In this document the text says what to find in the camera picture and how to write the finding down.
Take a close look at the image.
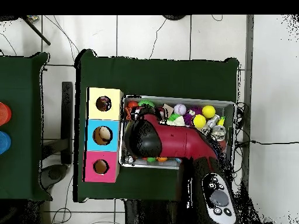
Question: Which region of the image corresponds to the purple spiky monster toy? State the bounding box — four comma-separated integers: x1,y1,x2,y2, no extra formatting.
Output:
182,106,203,127

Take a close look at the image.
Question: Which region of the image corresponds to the black power cable with plug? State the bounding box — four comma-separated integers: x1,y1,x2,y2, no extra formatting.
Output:
235,139,299,148

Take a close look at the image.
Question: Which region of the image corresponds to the grey floor cable cover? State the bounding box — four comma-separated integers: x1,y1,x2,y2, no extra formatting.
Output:
241,15,255,187

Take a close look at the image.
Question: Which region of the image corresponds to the wire mesh bin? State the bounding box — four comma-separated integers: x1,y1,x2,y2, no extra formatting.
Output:
119,94,237,173

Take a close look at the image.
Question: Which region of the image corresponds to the green cloth on side table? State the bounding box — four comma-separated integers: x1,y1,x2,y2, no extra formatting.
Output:
0,51,53,202

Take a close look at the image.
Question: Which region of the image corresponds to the green spiky rubber ball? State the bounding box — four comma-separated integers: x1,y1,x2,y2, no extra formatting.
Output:
138,99,155,109

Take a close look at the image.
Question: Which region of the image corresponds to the yellow tennis ball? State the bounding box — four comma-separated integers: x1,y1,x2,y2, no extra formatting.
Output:
192,114,207,129

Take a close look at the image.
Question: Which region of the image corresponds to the white baseball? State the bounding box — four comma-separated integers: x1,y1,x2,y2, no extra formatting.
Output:
173,103,187,117

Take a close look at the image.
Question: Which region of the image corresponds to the orange cup stack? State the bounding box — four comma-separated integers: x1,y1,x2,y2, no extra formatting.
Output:
0,101,12,127

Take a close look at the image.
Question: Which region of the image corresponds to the black round base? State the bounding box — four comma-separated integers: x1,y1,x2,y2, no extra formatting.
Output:
162,15,187,21

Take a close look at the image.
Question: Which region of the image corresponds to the tiger plush toy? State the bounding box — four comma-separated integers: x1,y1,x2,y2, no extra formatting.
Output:
124,101,140,121

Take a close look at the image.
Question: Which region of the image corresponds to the blue cup stack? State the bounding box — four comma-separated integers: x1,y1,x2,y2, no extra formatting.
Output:
0,131,12,155

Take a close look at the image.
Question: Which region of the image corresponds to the black rod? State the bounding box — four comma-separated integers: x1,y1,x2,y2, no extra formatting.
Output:
22,15,51,46

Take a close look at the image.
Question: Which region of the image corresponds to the crushed silver drink can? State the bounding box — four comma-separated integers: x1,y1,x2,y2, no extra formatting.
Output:
211,125,227,141

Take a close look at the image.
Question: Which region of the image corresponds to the wooden box with three holes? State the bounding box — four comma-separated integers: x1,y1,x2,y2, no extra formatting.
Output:
82,86,124,183

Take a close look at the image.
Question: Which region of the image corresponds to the plain yellow ball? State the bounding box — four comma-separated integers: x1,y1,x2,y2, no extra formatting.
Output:
201,104,216,119

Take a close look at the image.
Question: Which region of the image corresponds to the cream waffle cloth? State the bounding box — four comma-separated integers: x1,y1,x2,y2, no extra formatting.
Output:
166,115,186,127

